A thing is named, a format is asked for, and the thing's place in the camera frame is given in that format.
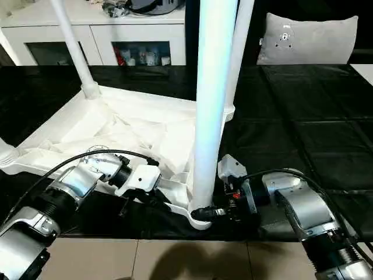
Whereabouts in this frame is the white plastic table top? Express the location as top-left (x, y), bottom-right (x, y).
top-left (0, 89), bottom-right (236, 231)

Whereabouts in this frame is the black work mat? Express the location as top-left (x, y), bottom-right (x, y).
top-left (0, 63), bottom-right (373, 242)

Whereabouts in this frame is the grey cushion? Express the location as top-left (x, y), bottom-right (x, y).
top-left (256, 12), bottom-right (359, 65)

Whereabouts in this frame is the white flat board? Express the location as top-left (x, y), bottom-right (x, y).
top-left (349, 63), bottom-right (373, 85)

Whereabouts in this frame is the white glass-door cabinet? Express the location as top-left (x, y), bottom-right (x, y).
top-left (0, 0), bottom-right (187, 67)

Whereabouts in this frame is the grey round cooker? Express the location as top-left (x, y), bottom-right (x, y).
top-left (128, 0), bottom-right (184, 16)

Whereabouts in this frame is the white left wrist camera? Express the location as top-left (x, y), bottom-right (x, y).
top-left (115, 164), bottom-right (161, 199)

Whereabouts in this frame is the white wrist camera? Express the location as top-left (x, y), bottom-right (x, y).
top-left (115, 164), bottom-right (161, 199)
top-left (217, 155), bottom-right (257, 216)

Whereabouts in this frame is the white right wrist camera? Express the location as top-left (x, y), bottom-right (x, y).
top-left (217, 155), bottom-right (257, 216)

